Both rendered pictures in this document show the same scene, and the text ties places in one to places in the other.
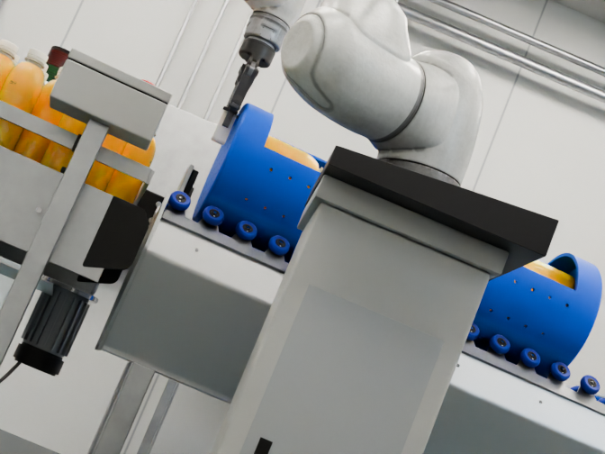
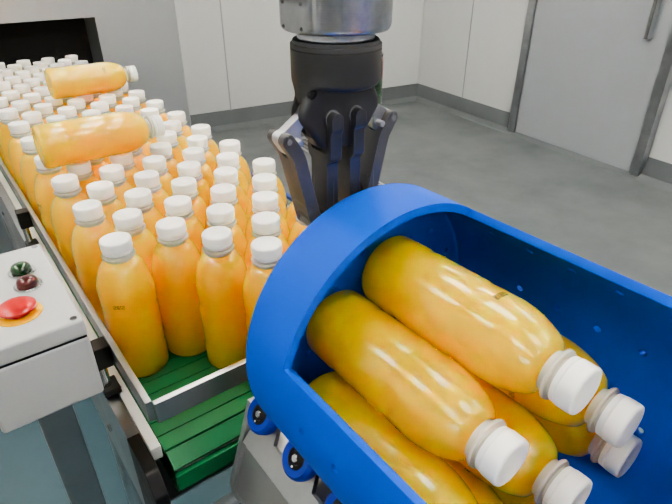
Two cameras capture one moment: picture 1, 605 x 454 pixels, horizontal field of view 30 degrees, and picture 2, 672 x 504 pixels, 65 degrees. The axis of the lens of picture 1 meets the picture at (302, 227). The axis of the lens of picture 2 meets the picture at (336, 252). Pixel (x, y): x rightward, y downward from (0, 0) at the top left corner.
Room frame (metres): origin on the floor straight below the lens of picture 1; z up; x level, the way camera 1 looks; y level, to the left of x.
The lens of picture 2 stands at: (2.14, -0.17, 1.43)
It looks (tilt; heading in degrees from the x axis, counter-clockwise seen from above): 30 degrees down; 62
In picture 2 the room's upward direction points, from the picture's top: straight up
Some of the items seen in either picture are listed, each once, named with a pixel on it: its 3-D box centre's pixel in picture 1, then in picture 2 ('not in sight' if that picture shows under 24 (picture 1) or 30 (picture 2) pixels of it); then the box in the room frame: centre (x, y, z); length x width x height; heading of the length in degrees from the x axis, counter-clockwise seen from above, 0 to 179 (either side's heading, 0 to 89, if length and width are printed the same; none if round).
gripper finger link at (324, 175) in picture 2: (240, 89); (324, 170); (2.35, 0.24, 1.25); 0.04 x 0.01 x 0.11; 99
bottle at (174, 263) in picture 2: not in sight; (182, 291); (2.25, 0.50, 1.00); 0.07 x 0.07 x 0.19
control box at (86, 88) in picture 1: (110, 100); (23, 327); (2.06, 0.42, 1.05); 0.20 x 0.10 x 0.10; 99
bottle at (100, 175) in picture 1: (103, 153); (225, 302); (2.29, 0.44, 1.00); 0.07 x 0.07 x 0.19
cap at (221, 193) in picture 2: not in sight; (223, 194); (2.35, 0.57, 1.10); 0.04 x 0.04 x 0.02
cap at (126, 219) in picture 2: not in sight; (128, 220); (2.20, 0.55, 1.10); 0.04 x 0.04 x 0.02
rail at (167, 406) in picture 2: (141, 191); (300, 343); (2.36, 0.34, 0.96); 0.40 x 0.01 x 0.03; 9
